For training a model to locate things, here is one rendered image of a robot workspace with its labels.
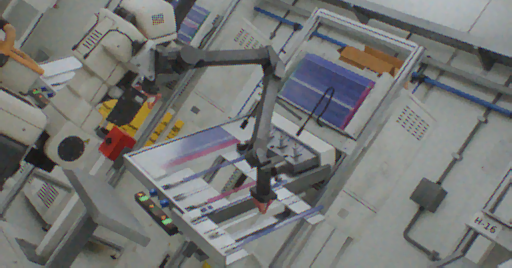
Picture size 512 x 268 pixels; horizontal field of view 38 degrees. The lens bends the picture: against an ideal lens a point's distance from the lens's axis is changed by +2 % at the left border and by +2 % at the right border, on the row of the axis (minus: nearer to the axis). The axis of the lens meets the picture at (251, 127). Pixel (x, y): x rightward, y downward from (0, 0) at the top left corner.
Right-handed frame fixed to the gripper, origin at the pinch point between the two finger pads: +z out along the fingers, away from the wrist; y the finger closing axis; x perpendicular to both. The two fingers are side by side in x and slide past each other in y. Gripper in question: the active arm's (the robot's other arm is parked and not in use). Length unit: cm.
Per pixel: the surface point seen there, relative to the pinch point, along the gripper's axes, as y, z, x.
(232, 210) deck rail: 22.7, 13.5, -1.9
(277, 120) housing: 60, 4, -56
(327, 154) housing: 21, 4, -54
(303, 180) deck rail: 19.8, 11.3, -38.7
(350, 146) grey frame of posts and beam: 15, -1, -61
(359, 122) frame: 17, -10, -68
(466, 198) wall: 33, 87, -185
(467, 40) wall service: 84, 13, -232
